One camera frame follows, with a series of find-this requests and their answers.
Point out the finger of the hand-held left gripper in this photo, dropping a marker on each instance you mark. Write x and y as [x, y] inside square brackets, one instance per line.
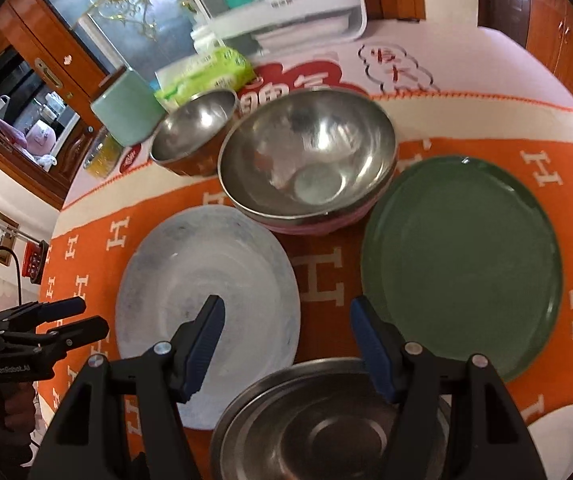
[64, 306]
[84, 331]

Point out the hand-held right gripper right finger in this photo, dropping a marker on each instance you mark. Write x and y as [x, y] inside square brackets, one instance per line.
[374, 352]

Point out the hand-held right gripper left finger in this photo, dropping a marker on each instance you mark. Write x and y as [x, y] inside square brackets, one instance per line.
[205, 347]

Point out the white marbled plate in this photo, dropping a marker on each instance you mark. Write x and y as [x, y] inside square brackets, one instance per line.
[216, 260]

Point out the green plate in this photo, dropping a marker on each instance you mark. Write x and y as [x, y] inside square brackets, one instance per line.
[466, 260]

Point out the pink steel bowl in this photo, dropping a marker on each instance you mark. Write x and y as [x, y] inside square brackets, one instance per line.
[311, 227]

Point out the large steel bowl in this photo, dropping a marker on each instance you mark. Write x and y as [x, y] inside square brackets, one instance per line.
[311, 145]

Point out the small steel bowl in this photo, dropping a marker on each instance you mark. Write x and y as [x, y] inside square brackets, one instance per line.
[191, 130]

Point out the person's left hand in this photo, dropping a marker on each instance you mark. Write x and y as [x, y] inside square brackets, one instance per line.
[19, 407]

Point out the orange patterned tablecloth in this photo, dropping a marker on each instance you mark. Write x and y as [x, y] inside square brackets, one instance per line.
[326, 280]

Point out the glass jar with yellow contents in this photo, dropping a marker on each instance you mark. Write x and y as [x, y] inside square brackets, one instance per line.
[101, 157]

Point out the pink rice cooker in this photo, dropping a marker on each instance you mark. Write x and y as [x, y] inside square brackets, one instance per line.
[41, 140]

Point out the white rounded object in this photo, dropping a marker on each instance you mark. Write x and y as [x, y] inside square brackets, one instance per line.
[561, 435]

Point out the mint green canister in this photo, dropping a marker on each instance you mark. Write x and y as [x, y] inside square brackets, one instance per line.
[126, 110]

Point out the green tissue packet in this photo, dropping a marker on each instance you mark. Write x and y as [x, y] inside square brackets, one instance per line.
[206, 72]

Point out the white red printed tablecloth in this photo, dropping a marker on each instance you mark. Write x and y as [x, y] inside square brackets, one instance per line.
[466, 60]

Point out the white storage box clear lid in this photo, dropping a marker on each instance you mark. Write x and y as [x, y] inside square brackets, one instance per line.
[311, 5]

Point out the wooden cabinet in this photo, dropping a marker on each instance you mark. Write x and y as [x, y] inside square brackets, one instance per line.
[566, 35]

